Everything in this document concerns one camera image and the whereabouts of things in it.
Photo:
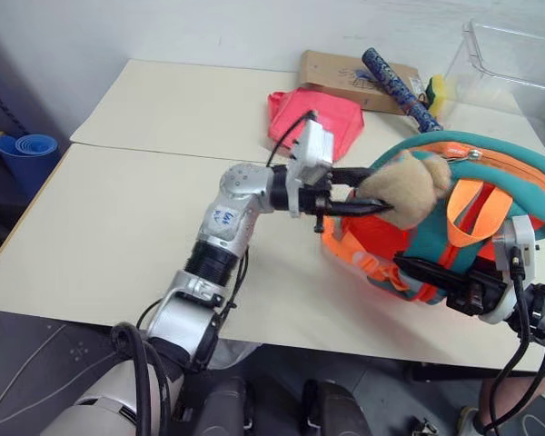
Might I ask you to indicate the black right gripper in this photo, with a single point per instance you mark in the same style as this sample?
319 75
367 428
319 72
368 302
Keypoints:
479 293

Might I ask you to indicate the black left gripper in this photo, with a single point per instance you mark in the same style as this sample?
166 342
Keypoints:
311 201

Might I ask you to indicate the tan plush toy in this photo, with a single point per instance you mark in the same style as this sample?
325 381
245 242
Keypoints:
409 191

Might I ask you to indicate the orange and teal backpack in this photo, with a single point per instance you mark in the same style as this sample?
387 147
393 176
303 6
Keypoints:
504 159

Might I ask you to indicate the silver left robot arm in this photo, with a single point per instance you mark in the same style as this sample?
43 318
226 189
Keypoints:
227 220

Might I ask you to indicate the flat brown cardboard box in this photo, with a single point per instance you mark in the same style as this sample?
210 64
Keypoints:
331 72

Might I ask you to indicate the red cloth bag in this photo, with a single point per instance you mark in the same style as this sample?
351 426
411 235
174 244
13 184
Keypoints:
320 113

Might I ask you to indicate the blue patterned tube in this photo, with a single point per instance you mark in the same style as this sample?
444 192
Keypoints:
397 86

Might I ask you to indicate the yellow and green sponge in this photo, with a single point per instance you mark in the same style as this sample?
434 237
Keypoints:
437 93

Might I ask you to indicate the bare person leg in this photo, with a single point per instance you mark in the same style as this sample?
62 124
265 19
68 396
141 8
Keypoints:
513 399

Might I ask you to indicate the white shoe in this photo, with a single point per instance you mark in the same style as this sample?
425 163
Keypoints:
468 422

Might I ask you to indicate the dark rounded shape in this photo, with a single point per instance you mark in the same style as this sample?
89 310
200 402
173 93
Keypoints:
331 409
227 409

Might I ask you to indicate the clear plastic bin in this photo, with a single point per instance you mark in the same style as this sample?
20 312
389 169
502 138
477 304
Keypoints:
504 72

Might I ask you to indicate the blue rolled mat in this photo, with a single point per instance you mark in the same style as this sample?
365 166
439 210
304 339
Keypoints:
27 156

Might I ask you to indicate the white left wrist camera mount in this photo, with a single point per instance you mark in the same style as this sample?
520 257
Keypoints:
315 147

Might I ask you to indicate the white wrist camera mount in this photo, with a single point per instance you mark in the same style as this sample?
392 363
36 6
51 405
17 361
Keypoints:
315 147
520 238

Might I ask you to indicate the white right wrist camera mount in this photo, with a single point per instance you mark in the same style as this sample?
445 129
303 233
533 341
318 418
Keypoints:
520 238

